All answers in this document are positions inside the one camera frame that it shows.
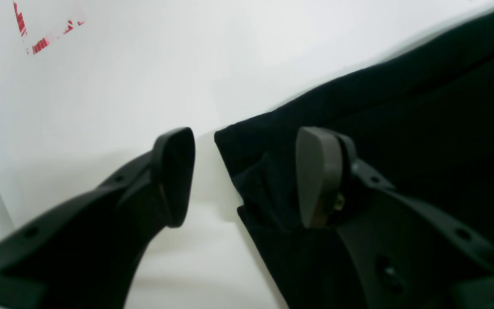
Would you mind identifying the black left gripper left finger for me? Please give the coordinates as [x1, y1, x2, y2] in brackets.
[0, 127, 196, 309]

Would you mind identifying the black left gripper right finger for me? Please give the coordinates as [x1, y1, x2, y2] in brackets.
[295, 127, 494, 309]

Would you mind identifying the black t-shirt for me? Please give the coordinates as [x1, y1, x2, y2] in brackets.
[214, 12, 494, 309]

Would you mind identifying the red tape rectangle marking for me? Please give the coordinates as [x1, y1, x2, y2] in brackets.
[12, 0, 86, 55]

